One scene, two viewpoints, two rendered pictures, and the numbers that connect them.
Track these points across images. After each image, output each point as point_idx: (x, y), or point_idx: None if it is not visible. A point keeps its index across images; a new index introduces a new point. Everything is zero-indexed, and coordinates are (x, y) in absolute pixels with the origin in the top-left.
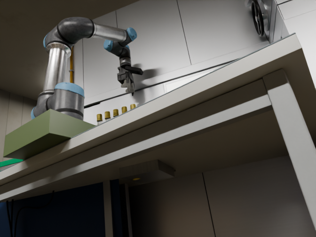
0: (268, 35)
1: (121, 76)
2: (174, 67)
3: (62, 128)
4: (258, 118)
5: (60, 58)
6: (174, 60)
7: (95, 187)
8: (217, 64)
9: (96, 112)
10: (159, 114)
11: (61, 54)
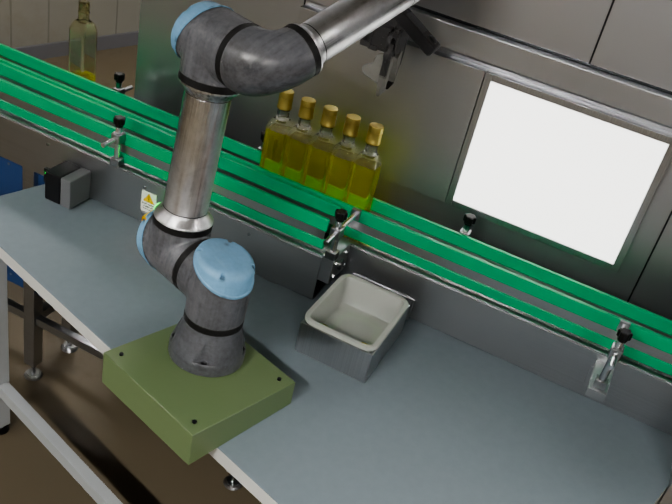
0: None
1: (372, 37)
2: (542, 33)
3: (207, 445)
4: None
5: (213, 132)
6: (555, 10)
7: None
8: (650, 117)
9: (283, 17)
10: None
11: (216, 118)
